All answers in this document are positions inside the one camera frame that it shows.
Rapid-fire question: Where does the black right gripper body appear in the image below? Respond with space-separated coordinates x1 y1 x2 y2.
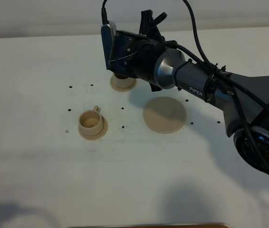
108 10 167 92

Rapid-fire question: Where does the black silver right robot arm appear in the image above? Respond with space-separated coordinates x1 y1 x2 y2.
101 10 269 175

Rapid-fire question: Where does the large beige teapot saucer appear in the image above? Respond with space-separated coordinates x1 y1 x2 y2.
143 96 186 133

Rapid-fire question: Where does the far beige teacup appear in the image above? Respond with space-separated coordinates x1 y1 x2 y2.
114 73 135 89

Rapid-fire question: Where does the beige teacup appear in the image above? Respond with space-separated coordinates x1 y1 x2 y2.
114 73 135 89
78 105 104 137

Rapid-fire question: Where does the far beige cup saucer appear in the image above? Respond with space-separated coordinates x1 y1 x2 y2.
110 74 136 92

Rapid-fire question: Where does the beige cup saucer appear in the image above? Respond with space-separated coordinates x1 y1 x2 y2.
78 116 108 141
110 74 136 92

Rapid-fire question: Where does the near beige teacup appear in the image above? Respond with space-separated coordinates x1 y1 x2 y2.
78 105 104 137

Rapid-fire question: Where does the near beige cup saucer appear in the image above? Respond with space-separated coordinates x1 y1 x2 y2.
78 116 108 141

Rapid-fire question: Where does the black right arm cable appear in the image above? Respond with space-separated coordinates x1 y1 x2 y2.
101 0 269 181

